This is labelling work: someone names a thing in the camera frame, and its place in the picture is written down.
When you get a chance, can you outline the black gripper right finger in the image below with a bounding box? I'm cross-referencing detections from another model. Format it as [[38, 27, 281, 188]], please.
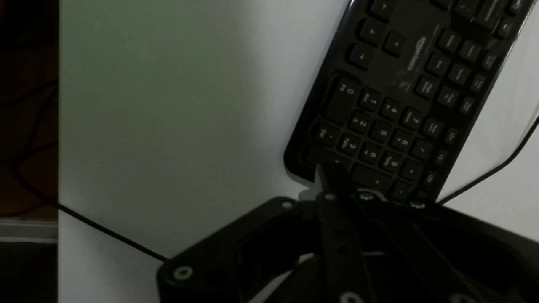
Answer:
[[345, 192, 539, 303]]

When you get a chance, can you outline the black computer keyboard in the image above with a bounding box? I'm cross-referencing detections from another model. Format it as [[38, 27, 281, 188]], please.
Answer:
[[284, 0, 537, 202]]

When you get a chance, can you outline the black keyboard cable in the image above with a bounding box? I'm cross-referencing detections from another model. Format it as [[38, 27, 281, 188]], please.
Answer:
[[435, 116, 539, 205]]

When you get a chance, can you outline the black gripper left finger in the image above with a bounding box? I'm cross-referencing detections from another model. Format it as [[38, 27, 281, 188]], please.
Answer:
[[156, 163, 360, 303]]

